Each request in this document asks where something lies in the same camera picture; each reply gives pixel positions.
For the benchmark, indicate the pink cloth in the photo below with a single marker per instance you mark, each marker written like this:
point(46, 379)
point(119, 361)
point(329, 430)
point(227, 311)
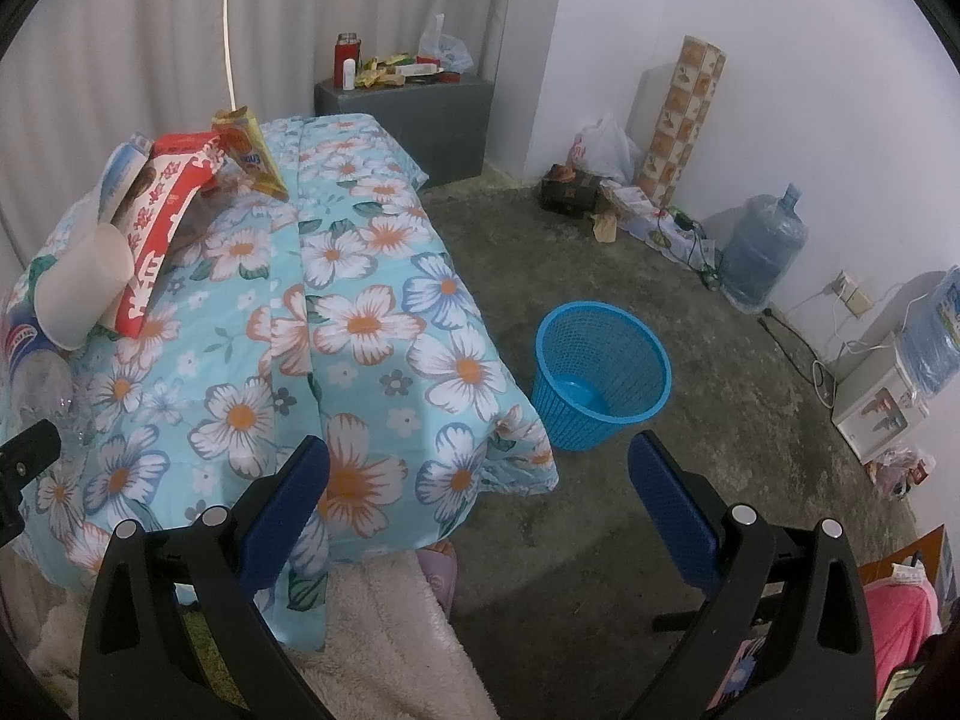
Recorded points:
point(903, 615)

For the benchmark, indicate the blue water jug on floor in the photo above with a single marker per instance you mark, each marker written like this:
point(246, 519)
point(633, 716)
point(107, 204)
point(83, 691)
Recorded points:
point(766, 240)

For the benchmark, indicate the white fluffy blanket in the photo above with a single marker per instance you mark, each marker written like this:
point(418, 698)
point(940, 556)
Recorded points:
point(389, 650)

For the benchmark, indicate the white plastic bag by wall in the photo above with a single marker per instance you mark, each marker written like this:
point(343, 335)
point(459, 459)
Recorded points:
point(603, 149)

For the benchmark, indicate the yellow orange snack bag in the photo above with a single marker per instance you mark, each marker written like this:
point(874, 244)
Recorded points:
point(242, 139)

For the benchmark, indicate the blue white medicine box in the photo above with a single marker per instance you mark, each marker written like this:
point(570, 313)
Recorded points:
point(120, 172)

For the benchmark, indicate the dark brown box on floor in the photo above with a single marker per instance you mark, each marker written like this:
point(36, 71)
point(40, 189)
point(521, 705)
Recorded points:
point(569, 192)

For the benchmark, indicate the blue plastic waste basket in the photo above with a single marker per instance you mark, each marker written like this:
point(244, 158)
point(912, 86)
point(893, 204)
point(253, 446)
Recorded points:
point(598, 370)

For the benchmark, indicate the grey bedside cabinet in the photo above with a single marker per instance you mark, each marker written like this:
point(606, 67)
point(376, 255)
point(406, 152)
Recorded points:
point(443, 126)

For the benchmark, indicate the white water dispenser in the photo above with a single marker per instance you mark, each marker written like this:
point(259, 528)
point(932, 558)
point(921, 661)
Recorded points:
point(876, 405)

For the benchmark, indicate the white paper cup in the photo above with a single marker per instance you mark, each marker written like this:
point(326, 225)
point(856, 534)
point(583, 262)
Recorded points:
point(74, 293)

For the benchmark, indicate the red thermos flask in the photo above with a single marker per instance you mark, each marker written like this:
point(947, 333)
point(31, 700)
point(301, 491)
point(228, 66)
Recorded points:
point(346, 58)

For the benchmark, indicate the wall power socket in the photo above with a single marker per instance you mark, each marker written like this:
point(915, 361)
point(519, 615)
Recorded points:
point(851, 295)

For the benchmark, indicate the floral blue quilt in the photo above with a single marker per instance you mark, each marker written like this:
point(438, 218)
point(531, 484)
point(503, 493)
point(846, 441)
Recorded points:
point(335, 312)

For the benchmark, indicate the patterned rolled mat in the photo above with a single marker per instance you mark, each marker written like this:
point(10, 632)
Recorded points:
point(693, 84)

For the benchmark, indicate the white small bottle on cabinet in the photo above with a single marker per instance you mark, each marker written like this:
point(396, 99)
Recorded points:
point(349, 74)

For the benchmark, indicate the red white snack box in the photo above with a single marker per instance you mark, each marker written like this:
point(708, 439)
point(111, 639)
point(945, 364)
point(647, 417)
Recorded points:
point(179, 166)

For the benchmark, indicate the water jug on dispenser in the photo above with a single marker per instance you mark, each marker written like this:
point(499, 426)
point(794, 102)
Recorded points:
point(928, 342)

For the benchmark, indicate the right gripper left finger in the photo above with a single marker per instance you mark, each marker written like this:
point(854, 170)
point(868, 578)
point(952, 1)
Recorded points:
point(137, 657)

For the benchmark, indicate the Pepsi plastic bottle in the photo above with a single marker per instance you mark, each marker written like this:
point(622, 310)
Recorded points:
point(42, 385)

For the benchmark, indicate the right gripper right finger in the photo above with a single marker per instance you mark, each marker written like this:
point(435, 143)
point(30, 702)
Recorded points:
point(783, 630)

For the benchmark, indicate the purple slipper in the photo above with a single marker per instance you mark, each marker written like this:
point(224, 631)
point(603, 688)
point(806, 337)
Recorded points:
point(438, 563)

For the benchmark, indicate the clear plastic bag on cabinet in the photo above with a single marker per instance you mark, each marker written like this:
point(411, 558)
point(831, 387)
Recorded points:
point(448, 52)

